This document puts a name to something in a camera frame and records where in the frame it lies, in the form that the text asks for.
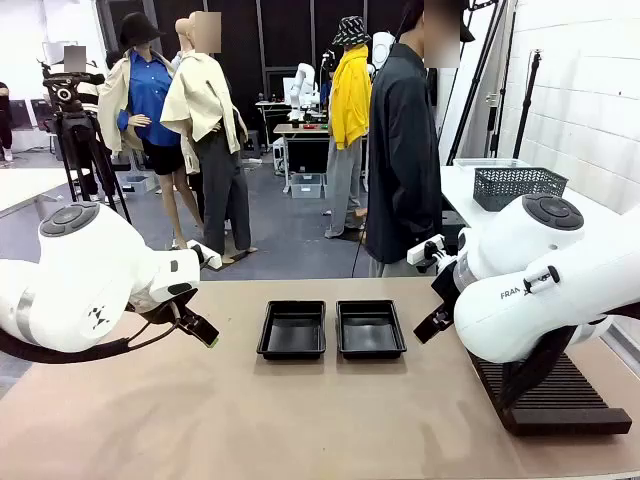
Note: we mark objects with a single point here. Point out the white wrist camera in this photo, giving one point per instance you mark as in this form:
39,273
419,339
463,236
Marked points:
207,260
420,252

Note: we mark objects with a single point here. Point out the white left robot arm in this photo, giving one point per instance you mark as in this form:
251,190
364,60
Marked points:
75,280

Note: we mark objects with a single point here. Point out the black boom light stand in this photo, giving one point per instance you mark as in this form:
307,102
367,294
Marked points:
470,100

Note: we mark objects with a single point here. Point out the patterned bucket hat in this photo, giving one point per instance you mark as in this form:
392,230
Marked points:
351,30

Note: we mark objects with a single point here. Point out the mannequin in blue shirt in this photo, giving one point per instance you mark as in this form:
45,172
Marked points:
147,100

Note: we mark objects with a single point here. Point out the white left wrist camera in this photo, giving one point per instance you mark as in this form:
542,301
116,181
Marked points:
207,260

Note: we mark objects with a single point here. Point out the background desk with items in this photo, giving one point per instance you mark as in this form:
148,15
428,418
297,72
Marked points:
300,129

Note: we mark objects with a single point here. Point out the clear plastic box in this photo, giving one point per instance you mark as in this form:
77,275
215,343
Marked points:
490,162

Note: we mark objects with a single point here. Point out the black slotted board rack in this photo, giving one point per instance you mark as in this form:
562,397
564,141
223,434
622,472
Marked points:
575,395

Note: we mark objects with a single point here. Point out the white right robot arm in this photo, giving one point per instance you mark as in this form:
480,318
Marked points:
525,310

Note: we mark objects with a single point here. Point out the black plastic ESD tray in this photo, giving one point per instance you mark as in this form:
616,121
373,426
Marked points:
291,330
370,330

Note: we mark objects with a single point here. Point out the clear floor storage bin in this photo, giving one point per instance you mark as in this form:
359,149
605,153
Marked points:
306,186
136,184

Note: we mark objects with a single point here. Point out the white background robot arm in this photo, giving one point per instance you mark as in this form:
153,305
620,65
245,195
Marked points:
302,85

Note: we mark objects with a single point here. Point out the mannequin in beige jacket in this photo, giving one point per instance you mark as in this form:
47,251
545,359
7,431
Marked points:
200,100

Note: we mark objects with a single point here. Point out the black step stool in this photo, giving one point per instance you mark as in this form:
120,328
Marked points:
251,142

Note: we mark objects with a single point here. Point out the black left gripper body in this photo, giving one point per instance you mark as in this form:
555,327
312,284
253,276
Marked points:
162,312

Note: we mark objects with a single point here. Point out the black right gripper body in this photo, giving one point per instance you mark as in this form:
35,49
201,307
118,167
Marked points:
446,285

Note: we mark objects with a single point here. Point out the grey woven plastic basket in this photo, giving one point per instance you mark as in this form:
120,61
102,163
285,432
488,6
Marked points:
495,187

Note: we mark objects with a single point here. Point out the white work table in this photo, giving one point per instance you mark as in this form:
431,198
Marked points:
25,187

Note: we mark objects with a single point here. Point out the person in striped shirt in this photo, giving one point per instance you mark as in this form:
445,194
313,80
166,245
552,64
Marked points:
92,92

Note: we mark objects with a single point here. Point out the person in dark shirt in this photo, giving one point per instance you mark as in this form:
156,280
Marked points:
400,150

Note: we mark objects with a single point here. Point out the mannequin in yellow hoodie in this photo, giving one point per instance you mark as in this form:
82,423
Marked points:
350,100

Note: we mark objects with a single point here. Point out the person in black top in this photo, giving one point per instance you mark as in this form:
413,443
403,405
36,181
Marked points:
4,120

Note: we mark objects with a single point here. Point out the black thin light stand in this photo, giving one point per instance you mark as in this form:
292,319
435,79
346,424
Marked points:
527,100

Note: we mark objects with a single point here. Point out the black clamp light stand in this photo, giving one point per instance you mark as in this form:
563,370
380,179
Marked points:
501,95

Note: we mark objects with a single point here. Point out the white rounded device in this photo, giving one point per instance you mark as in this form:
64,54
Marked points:
382,50

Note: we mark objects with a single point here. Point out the black brimmed hat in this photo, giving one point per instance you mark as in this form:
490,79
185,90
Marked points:
137,27

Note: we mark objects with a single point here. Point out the white side table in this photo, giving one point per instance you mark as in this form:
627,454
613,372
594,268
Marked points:
457,187

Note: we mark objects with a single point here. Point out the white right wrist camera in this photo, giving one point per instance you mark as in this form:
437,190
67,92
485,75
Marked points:
420,252

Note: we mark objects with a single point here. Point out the black camera tripod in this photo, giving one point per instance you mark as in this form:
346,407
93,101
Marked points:
75,130

